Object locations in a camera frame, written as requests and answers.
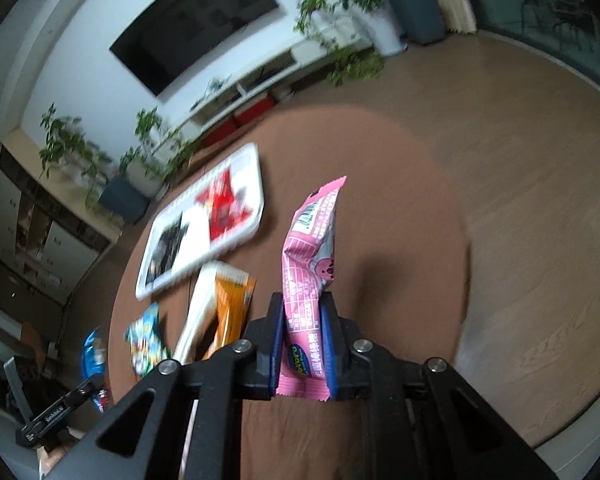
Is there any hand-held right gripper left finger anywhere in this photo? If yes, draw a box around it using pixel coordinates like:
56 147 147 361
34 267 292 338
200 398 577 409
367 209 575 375
42 292 286 480

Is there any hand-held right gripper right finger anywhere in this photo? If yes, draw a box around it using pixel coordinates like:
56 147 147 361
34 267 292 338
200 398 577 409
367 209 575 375
320 291 561 480

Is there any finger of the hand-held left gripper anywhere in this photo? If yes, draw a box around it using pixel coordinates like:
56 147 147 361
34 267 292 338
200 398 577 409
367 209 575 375
62 375 105 410

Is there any blue snack packet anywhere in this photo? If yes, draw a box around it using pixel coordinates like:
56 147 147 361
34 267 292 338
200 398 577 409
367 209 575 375
81 326 113 413

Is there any orange snack packet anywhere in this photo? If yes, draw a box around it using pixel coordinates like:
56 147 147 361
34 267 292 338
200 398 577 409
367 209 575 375
202 260 257 361

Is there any colourful cartoon snack packet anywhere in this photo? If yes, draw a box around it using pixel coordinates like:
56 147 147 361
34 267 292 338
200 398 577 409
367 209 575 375
125 302 168 378

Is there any cream white snack packet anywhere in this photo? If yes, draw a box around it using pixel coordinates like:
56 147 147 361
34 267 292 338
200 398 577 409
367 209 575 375
172 262 221 363

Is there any pink snack packet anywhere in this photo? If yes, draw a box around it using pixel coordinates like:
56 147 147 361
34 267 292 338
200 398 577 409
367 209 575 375
276 176 348 403

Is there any white plastic tray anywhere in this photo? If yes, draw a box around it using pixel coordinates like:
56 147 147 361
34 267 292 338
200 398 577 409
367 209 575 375
135 142 266 302

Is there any red snack packet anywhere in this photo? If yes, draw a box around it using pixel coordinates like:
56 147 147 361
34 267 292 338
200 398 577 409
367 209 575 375
195 169 258 241

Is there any black snack packet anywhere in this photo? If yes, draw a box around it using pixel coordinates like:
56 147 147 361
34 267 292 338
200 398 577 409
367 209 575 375
145 212 191 281

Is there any wooden shelf cabinet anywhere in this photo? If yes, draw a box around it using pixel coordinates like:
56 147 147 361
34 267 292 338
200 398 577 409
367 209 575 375
0 142 126 306

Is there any slim tree in blue-grey pot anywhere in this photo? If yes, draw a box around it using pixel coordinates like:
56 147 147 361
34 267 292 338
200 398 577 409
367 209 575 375
37 102 151 224

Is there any small plant in white pot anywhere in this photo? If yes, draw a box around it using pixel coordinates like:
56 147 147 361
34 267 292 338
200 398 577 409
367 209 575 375
120 107 181 199

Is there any trailing vine plant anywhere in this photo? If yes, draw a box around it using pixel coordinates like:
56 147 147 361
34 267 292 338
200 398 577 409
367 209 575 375
325 45 387 87
165 135 202 186

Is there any red storage box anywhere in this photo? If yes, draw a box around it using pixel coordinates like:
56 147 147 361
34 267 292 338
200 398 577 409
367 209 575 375
235 97 276 126
200 120 237 148

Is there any white television cabinet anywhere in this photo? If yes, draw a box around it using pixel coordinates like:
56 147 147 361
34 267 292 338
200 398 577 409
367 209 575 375
177 35 381 133

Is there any bushy plant in white pot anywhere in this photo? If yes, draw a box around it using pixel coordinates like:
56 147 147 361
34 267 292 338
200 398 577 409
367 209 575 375
295 0 408 58

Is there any broad-leaf plant in dark pot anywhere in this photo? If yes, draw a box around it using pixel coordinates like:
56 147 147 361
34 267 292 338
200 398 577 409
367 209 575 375
352 0 448 46

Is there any glass sliding door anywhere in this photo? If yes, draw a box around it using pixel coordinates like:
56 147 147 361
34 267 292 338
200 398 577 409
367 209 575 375
455 0 600 96

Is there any black wall television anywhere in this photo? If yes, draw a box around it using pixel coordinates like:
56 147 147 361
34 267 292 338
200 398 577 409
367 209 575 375
109 0 281 98

